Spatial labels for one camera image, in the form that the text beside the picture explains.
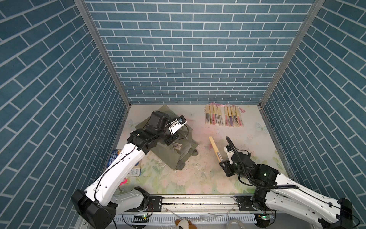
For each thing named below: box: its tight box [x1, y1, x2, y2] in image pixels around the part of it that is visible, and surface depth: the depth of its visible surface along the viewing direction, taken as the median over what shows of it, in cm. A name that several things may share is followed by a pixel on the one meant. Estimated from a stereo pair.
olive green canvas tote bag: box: [135, 104, 199, 171], surface depth 83 cm
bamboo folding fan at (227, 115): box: [224, 105, 230, 127], surface depth 118 cm
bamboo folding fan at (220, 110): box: [216, 105, 224, 126], surface depth 118 cm
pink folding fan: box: [209, 104, 216, 125], surface depth 117 cm
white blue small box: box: [131, 167, 142, 177], surface depth 86 cm
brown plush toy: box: [175, 218, 198, 229], surface depth 68 cm
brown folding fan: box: [212, 104, 219, 125], surface depth 118 cm
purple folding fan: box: [226, 105, 234, 128], surface depth 118 cm
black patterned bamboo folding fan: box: [205, 104, 211, 125], surface depth 118 cm
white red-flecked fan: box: [232, 105, 239, 127], surface depth 114 cm
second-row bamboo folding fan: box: [172, 141, 183, 151], surface depth 96 cm
